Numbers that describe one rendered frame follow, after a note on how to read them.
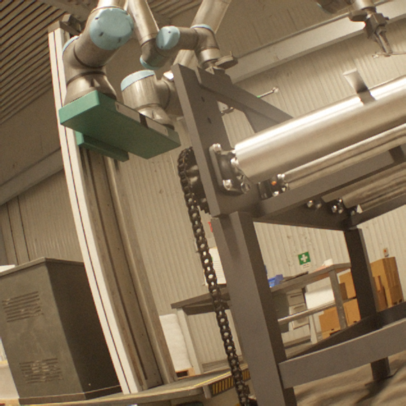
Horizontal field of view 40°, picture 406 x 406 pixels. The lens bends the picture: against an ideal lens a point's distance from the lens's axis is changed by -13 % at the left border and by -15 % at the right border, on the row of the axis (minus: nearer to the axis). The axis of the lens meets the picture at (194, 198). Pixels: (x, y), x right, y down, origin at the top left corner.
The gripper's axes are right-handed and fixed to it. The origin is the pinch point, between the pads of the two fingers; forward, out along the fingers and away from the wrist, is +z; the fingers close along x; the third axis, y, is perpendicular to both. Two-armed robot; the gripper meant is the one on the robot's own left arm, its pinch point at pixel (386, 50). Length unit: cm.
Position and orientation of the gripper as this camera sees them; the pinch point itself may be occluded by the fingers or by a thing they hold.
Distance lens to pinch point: 207.1
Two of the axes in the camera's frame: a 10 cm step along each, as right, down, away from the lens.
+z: 2.5, 9.4, -2.3
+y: 9.6, -2.2, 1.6
